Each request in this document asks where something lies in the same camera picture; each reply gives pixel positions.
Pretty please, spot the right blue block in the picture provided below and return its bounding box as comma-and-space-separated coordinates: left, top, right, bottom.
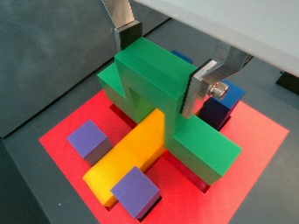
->
197, 80, 245, 130

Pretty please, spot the green bridge-shaped block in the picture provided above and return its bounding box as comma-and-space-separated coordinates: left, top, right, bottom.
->
97, 38, 241, 185

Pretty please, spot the blue block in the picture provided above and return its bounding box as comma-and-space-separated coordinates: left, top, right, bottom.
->
171, 50, 192, 64
197, 80, 245, 130

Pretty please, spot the purple block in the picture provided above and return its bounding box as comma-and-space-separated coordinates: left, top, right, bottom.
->
67, 120, 113, 165
111, 167, 161, 220

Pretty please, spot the left purple block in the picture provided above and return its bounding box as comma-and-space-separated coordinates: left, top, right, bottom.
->
67, 120, 113, 165

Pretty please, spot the red base board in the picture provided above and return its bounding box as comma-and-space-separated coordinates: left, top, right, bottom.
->
40, 93, 288, 224

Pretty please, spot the left blue block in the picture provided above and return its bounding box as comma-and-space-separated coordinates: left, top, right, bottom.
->
171, 50, 192, 64

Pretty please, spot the black fixture stand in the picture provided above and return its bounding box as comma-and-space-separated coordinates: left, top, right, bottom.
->
275, 72, 299, 95

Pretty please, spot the yellow long bar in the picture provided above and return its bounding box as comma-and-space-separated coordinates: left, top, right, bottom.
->
83, 108, 165, 207

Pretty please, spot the right purple block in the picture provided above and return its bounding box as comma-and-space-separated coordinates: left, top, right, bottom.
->
111, 167, 161, 220

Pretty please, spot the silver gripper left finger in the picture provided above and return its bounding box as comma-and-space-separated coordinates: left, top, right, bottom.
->
100, 0, 143, 51

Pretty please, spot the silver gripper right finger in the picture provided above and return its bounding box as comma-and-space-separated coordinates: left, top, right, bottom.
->
181, 42, 252, 118

